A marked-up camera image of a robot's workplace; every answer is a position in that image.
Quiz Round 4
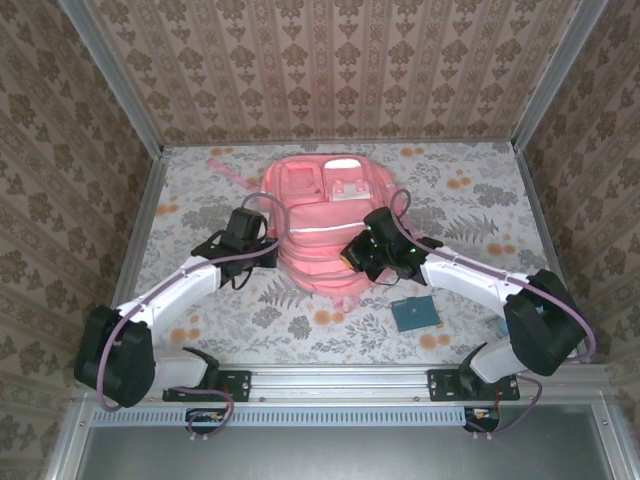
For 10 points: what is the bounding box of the small wired connector board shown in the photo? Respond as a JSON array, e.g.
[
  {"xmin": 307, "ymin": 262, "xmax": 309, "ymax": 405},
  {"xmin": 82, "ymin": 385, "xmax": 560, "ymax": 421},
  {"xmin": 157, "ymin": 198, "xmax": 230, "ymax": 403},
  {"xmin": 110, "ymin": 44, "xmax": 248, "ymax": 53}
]
[
  {"xmin": 463, "ymin": 405, "xmax": 502, "ymax": 433},
  {"xmin": 185, "ymin": 407, "xmax": 227, "ymax": 434}
]

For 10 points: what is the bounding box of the aluminium corner post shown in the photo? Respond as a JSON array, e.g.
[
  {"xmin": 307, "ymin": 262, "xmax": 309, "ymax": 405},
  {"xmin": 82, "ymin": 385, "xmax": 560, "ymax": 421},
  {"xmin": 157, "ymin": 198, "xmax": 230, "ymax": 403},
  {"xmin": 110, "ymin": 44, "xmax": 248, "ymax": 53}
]
[
  {"xmin": 510, "ymin": 0, "xmax": 610, "ymax": 154},
  {"xmin": 56, "ymin": 0, "xmax": 167, "ymax": 157}
]

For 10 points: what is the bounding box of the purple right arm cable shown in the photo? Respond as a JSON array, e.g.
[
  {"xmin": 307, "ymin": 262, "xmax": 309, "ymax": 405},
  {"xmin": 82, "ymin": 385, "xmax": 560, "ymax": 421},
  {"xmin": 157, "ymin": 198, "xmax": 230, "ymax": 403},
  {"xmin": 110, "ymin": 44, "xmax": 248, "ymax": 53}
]
[{"xmin": 389, "ymin": 188, "xmax": 600, "ymax": 441}]

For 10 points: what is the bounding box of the aluminium lower frame beam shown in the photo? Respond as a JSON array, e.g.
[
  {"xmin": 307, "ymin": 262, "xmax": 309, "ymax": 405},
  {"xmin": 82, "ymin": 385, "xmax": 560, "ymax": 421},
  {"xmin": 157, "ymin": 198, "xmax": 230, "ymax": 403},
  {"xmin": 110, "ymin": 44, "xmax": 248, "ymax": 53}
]
[
  {"xmin": 599, "ymin": 394, "xmax": 640, "ymax": 480},
  {"xmin": 44, "ymin": 394, "xmax": 96, "ymax": 480}
]

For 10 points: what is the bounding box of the floral tablecloth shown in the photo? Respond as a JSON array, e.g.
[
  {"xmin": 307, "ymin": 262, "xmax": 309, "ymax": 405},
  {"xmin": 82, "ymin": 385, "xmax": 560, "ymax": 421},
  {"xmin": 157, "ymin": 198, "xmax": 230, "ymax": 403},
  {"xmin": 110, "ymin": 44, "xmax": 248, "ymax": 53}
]
[{"xmin": 114, "ymin": 142, "xmax": 581, "ymax": 365}]

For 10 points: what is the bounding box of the aluminium side rail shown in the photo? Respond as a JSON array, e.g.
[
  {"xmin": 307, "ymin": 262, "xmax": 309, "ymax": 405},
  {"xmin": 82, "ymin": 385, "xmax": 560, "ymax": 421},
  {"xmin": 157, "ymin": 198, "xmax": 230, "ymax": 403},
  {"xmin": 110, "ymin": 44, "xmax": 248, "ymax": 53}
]
[
  {"xmin": 93, "ymin": 145, "xmax": 175, "ymax": 367},
  {"xmin": 513, "ymin": 144, "xmax": 592, "ymax": 365}
]

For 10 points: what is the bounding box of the slotted grey cable duct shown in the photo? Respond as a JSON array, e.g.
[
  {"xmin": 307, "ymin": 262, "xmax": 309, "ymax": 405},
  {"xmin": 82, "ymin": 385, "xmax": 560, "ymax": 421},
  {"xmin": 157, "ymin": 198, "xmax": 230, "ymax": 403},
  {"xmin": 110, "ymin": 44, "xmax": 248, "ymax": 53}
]
[{"xmin": 91, "ymin": 405, "xmax": 469, "ymax": 428}]

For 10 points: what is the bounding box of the teal wallet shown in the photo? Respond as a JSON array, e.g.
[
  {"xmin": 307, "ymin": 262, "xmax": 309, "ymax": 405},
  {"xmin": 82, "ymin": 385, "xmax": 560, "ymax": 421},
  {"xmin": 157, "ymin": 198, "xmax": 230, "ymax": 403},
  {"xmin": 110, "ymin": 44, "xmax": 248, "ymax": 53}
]
[{"xmin": 390, "ymin": 295, "xmax": 445, "ymax": 333}]

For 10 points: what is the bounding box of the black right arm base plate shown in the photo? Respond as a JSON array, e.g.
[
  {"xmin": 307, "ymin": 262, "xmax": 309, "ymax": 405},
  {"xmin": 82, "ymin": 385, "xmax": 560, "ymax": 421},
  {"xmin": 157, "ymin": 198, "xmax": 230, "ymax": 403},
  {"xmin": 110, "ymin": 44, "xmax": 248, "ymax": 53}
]
[{"xmin": 427, "ymin": 368, "xmax": 521, "ymax": 403}]

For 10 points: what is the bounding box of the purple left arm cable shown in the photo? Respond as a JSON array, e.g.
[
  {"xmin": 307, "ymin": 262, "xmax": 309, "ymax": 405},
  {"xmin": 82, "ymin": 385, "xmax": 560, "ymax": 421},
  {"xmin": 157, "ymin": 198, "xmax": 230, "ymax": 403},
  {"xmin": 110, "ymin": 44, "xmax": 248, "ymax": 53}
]
[{"xmin": 97, "ymin": 192, "xmax": 291, "ymax": 444}]

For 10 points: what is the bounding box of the grey metal sheet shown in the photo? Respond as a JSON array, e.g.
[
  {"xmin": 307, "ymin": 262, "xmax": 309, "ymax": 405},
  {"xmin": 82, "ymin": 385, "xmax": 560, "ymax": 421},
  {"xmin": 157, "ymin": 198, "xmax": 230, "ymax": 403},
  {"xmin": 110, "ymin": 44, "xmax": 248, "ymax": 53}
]
[{"xmin": 74, "ymin": 405, "xmax": 621, "ymax": 480}]

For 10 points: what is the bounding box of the aluminium mounting rail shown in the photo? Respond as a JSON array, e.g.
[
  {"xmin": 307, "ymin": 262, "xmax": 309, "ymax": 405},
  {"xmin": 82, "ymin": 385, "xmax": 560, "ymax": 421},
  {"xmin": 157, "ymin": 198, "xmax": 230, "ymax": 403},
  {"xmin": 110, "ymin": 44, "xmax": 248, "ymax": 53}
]
[{"xmin": 73, "ymin": 363, "xmax": 615, "ymax": 404}]

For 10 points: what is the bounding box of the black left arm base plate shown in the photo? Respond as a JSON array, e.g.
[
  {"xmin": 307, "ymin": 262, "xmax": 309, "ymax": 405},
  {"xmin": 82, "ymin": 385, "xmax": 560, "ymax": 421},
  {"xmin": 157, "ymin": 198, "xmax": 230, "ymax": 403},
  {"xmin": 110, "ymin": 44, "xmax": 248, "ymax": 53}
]
[{"xmin": 162, "ymin": 369, "xmax": 253, "ymax": 403}]

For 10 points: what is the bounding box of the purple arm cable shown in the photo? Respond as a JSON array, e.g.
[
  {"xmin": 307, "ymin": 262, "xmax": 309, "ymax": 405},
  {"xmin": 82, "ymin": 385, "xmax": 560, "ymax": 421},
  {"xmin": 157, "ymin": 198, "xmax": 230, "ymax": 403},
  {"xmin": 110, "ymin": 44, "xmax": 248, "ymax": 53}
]
[
  {"xmin": 97, "ymin": 192, "xmax": 291, "ymax": 444},
  {"xmin": 389, "ymin": 188, "xmax": 600, "ymax": 441}
]

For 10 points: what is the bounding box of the pink backpack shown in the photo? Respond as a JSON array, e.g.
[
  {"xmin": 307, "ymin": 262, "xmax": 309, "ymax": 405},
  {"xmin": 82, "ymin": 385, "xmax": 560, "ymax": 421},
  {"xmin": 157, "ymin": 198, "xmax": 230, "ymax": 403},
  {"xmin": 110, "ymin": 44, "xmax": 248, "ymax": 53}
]
[{"xmin": 207, "ymin": 154, "xmax": 426, "ymax": 314}]

